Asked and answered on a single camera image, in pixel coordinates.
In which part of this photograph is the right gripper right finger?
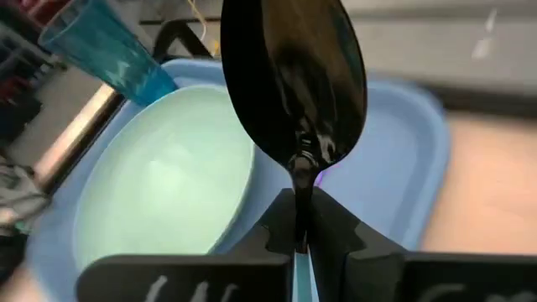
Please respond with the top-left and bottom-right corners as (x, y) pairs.
(308, 187), (537, 302)

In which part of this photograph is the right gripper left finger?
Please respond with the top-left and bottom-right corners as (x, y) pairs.
(75, 187), (297, 302)

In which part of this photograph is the pale green plate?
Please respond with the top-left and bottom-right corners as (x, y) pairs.
(71, 83), (257, 273)

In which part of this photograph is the teal-handled dark spoon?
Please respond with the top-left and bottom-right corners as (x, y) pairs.
(220, 0), (368, 302)

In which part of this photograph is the teal translucent plastic cup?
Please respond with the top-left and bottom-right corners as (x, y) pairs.
(37, 0), (180, 108)

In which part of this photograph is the blue plastic tray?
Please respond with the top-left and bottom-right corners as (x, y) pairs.
(24, 56), (452, 302)

